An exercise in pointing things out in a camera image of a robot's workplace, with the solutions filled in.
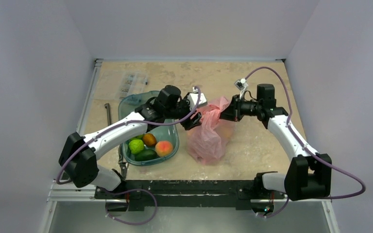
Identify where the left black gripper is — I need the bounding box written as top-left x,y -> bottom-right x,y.
164,94 -> 201,130

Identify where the pink plastic bag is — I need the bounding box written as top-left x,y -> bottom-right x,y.
186,96 -> 236,165

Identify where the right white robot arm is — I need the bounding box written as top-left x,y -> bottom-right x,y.
220,83 -> 332,201

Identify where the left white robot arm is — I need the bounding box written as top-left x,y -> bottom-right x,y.
56,85 -> 207,199

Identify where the pink fake peach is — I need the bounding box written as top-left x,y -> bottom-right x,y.
155,141 -> 173,157

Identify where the brown fake kiwi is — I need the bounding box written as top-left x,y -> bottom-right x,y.
142,133 -> 157,147

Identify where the green fake apple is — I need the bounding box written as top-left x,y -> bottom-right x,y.
135,134 -> 144,140

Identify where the dark green fake avocado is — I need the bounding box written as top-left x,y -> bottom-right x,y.
135,149 -> 158,162

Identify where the teal plastic fruit tray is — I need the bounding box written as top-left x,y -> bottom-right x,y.
118,90 -> 180,166

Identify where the clear plastic packet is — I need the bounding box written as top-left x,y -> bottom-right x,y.
114,71 -> 149,100

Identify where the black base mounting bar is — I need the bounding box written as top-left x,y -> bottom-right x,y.
94,180 -> 285,212

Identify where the black metal tool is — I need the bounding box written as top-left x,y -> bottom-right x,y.
104,103 -> 112,126

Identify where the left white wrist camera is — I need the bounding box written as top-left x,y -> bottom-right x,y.
186,87 -> 208,110

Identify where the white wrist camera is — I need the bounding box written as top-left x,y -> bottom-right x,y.
234,78 -> 249,99
186,87 -> 208,110

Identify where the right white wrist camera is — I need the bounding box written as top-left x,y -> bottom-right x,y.
234,78 -> 249,99

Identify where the aluminium frame rail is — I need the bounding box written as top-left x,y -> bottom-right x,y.
38,59 -> 145,233

